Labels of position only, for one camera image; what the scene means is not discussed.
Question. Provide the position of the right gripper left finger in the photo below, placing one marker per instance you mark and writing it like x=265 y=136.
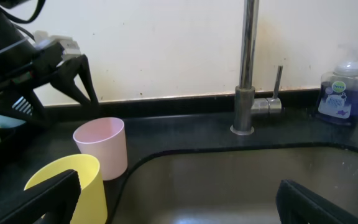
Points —
x=42 y=199

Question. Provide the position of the blue soap bottle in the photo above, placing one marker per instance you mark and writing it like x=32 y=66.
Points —
x=337 y=102

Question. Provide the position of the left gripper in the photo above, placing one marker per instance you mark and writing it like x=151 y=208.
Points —
x=33 y=70

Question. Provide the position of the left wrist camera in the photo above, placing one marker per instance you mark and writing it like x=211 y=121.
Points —
x=62 y=46

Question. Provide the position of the steel tap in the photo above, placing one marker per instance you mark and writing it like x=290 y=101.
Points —
x=244 y=102

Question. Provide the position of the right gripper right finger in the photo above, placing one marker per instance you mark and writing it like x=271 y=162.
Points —
x=303 y=205

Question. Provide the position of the yellow cup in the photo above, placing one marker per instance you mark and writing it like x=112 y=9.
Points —
x=92 y=193

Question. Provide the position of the blue cup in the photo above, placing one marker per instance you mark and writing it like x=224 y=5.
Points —
x=8 y=122

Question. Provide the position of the steel sink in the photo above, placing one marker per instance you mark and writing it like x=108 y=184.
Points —
x=228 y=180

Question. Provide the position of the pink cup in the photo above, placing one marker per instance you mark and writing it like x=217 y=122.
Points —
x=104 y=149

